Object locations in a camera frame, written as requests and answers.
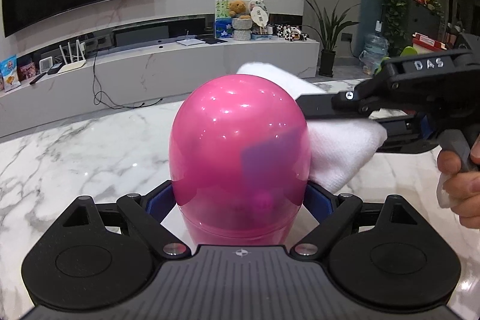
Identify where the blue snack bag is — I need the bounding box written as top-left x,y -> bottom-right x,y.
0,55 -> 20,92

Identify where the white wifi router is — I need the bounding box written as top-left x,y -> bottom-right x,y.
58,39 -> 86,74

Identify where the marble tv console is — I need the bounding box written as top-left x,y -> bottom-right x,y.
1,38 -> 320,136

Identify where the white towel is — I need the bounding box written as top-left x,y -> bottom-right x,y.
238,62 -> 387,193

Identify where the black power cable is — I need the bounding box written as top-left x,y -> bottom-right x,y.
91,49 -> 164,109

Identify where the water jug on floor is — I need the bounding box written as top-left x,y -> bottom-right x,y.
359,20 -> 389,76

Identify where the potted green plant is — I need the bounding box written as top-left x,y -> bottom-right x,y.
304,0 -> 359,77

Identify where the green blue picture book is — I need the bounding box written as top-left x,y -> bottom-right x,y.
214,0 -> 233,39

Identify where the teddy bear in pot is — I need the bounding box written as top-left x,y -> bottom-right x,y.
229,0 -> 253,41

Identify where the green plastic watering can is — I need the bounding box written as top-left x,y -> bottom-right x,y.
374,46 -> 418,75

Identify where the white jar red lid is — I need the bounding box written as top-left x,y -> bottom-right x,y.
412,32 -> 448,54

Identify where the pink dome plastic container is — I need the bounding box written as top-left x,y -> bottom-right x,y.
168,74 -> 311,245

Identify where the person right hand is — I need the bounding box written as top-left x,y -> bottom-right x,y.
437,149 -> 480,230

